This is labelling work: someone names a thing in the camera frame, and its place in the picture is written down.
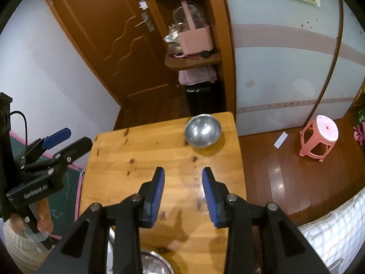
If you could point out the pink plastic stool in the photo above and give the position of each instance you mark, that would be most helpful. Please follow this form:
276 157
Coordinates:
322 128

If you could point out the folded pink cloth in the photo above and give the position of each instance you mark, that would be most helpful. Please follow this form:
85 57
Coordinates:
196 75

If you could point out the person's left forearm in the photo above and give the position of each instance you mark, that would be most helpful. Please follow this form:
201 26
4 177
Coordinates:
20 248

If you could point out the pink storage caddy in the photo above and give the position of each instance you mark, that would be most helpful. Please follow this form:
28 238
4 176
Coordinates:
196 40

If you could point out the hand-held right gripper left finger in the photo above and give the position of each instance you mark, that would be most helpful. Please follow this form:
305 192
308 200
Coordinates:
158 197

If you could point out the brown wooden door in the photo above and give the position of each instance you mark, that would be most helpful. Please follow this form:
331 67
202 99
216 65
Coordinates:
99 34

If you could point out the person's left hand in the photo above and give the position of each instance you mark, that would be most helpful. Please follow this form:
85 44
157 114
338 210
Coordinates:
45 214

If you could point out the checkered bed cover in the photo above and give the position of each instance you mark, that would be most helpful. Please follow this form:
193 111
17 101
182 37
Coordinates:
336 234

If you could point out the pink and green toy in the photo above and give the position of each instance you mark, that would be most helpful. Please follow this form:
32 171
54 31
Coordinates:
360 128

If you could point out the small steel bowl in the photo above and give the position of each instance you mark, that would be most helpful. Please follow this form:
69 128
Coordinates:
203 131

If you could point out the large deep steel bowl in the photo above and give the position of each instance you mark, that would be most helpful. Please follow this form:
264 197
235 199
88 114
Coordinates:
155 264

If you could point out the black bin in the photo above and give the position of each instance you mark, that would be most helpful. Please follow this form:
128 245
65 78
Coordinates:
204 100

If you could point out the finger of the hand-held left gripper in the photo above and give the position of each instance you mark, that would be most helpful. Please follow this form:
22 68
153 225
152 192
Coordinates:
77 147
58 137

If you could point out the white paper slip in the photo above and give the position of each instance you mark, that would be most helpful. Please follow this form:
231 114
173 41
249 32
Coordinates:
281 140

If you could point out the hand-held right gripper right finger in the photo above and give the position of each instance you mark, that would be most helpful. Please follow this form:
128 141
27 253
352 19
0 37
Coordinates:
209 198

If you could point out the wooden shelf unit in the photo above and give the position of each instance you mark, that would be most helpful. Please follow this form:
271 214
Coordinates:
225 71

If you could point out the pale blue wardrobe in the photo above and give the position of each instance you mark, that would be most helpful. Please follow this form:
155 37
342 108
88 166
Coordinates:
285 62

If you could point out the green chalkboard with pink frame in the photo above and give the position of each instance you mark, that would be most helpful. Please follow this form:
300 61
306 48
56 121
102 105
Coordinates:
67 194

